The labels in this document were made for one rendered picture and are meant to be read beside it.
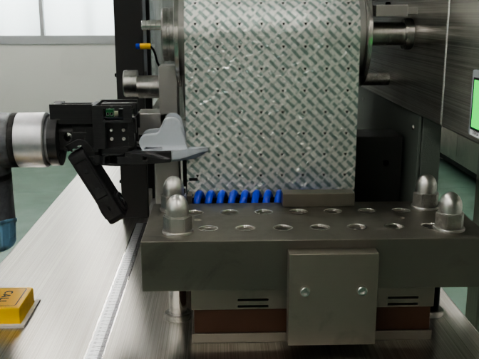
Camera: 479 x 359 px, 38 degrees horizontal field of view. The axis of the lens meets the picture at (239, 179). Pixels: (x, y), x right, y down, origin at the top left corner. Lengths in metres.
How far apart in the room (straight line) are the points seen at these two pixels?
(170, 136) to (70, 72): 5.74
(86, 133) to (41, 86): 5.78
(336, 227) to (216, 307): 0.17
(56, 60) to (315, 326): 5.99
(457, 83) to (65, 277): 0.61
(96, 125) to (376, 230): 0.38
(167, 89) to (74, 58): 5.64
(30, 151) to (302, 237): 0.38
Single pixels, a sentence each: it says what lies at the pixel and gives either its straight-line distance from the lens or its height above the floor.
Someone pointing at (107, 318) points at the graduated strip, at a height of 0.90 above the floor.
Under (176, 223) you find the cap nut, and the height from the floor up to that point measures 1.05.
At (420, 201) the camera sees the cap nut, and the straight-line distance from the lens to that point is 0.92.
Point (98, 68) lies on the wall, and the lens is 6.60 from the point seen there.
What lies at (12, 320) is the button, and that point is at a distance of 0.92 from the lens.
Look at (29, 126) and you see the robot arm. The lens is 0.95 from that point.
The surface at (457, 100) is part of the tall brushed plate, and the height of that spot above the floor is 1.18.
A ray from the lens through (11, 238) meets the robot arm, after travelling 1.01.
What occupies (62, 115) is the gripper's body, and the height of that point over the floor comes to 1.15.
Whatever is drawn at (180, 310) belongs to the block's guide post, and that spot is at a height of 0.91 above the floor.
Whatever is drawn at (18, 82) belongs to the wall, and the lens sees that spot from 6.78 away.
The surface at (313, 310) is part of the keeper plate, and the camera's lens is 0.79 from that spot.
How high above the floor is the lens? 1.28
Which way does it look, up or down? 13 degrees down
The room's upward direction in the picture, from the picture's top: straight up
